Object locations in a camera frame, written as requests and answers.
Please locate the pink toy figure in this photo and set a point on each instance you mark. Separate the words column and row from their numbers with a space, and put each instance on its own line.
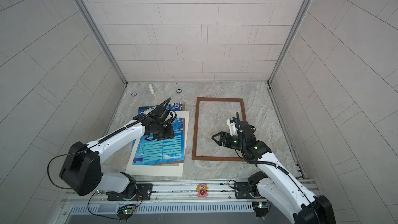
column 202, row 190

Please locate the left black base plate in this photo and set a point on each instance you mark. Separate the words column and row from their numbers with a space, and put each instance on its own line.
column 144, row 189

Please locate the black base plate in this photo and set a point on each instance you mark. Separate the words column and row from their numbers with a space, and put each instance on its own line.
column 245, row 190
column 144, row 189

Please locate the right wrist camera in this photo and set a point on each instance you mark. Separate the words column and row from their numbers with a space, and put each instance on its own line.
column 232, row 122

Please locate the white vented cable duct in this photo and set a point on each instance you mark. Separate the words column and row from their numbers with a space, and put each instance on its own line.
column 167, row 208

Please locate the cream white mat board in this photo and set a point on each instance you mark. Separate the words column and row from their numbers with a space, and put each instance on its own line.
column 172, row 170

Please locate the right green circuit board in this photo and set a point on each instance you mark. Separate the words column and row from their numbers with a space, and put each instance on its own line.
column 261, row 209

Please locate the brown cardboard backing board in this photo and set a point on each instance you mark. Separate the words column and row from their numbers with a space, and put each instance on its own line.
column 183, row 107

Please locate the green circuit board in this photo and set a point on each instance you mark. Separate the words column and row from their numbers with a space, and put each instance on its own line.
column 125, row 212
column 261, row 209

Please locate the left green circuit board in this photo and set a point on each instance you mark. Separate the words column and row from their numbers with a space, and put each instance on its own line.
column 125, row 212

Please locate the blue poster photo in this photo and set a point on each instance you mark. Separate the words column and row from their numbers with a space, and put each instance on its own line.
column 149, row 152

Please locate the aluminium front rail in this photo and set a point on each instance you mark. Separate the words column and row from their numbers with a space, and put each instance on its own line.
column 170, row 191

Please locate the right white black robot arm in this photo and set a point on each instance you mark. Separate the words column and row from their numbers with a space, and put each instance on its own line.
column 273, row 182

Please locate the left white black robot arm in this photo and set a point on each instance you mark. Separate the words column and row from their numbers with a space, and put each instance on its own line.
column 82, row 168

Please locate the brown wooden picture frame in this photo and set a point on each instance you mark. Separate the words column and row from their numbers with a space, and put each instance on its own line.
column 195, row 157

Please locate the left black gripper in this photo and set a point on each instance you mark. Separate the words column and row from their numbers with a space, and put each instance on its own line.
column 170, row 134

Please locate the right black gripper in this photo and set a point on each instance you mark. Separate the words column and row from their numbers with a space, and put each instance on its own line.
column 223, row 134

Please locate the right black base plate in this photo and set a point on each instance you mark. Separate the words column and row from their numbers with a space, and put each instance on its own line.
column 245, row 190

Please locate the white cylinder tube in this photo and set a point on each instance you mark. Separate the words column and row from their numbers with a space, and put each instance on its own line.
column 151, row 89

